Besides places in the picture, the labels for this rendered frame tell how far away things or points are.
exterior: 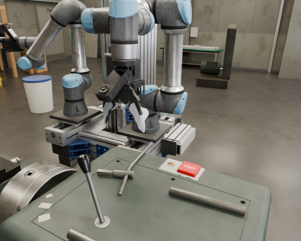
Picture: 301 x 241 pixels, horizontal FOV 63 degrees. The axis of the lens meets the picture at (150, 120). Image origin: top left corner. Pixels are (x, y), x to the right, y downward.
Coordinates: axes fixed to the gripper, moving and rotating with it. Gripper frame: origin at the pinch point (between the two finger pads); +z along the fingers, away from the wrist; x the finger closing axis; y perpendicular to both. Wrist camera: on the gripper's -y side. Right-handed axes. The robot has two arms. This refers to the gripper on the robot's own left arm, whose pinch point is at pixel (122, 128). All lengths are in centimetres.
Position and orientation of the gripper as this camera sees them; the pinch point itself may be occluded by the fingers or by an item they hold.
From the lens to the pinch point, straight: 74.8
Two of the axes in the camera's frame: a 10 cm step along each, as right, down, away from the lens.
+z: -0.2, 9.3, 3.7
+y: 4.9, -3.2, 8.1
